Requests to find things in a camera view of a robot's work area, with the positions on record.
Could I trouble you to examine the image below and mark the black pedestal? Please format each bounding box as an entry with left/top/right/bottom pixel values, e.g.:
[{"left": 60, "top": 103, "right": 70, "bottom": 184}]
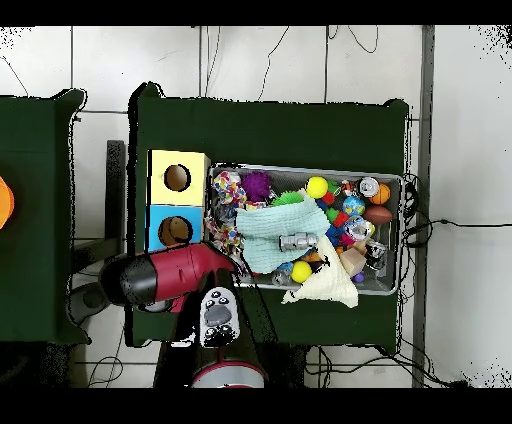
[{"left": 263, "top": 341, "right": 309, "bottom": 388}]

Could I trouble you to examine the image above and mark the brown toy football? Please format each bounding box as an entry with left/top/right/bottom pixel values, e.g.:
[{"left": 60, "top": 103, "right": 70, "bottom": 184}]
[{"left": 362, "top": 204, "right": 394, "bottom": 226}]

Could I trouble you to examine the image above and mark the blue globe ball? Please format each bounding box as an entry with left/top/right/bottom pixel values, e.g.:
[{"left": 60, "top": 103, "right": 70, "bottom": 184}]
[{"left": 342, "top": 195, "right": 367, "bottom": 217}]

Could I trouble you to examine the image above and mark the cream waffle cloth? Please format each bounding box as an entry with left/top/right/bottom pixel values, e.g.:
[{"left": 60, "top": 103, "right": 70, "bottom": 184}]
[{"left": 280, "top": 235, "right": 360, "bottom": 309}]

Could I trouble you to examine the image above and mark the black cable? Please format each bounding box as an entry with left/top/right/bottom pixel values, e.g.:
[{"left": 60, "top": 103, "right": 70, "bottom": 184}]
[{"left": 403, "top": 217, "right": 512, "bottom": 241}]

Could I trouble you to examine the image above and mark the silver toy camera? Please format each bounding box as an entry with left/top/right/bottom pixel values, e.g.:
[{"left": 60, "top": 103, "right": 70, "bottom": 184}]
[{"left": 278, "top": 231, "right": 320, "bottom": 253}]

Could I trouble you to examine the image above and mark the shallow clear mesh bin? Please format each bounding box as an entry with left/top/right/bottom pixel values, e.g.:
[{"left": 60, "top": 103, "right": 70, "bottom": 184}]
[{"left": 202, "top": 162, "right": 405, "bottom": 297}]

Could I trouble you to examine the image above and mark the orange round object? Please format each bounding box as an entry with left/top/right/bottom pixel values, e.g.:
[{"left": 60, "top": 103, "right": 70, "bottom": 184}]
[{"left": 0, "top": 175, "right": 16, "bottom": 231}]

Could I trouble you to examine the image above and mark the purple spiky ball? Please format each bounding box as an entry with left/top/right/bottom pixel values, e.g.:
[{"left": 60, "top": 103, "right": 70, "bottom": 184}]
[{"left": 240, "top": 170, "right": 274, "bottom": 203}]

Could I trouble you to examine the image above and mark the silver drink can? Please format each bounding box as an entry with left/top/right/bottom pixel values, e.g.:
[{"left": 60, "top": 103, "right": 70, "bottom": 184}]
[{"left": 356, "top": 176, "right": 380, "bottom": 198}]

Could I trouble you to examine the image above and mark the wooden box with three holes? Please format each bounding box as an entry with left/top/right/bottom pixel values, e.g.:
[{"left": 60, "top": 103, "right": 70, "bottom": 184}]
[{"left": 144, "top": 149, "right": 212, "bottom": 313}]

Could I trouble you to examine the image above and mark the dark grey floor base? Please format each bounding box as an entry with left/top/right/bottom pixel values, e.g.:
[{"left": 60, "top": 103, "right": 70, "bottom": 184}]
[{"left": 69, "top": 281, "right": 118, "bottom": 325}]

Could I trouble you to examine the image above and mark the mint waffle cloth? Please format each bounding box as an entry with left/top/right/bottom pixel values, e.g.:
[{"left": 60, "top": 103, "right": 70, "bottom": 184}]
[{"left": 235, "top": 195, "right": 332, "bottom": 275}]

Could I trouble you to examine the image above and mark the orange toy basketball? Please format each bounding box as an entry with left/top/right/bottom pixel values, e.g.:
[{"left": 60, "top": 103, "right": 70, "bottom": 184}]
[{"left": 369, "top": 182, "right": 392, "bottom": 206}]

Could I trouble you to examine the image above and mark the dark green tablecloth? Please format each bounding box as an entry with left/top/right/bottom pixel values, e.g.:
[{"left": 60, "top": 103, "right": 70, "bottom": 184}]
[
  {"left": 125, "top": 82, "right": 411, "bottom": 348},
  {"left": 0, "top": 88, "right": 91, "bottom": 346}
]

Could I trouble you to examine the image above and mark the colourful confetti print packet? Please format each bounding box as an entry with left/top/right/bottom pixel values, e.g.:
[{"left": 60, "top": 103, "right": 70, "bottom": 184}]
[{"left": 205, "top": 169, "right": 249, "bottom": 255}]

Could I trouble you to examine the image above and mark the green spiky ball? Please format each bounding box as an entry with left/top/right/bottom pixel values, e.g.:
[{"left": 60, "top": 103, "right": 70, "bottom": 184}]
[{"left": 271, "top": 190, "right": 305, "bottom": 208}]

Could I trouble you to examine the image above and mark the yellow ball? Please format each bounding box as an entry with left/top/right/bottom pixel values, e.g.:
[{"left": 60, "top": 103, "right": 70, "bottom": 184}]
[
  {"left": 305, "top": 176, "right": 329, "bottom": 200},
  {"left": 290, "top": 260, "right": 314, "bottom": 284}
]

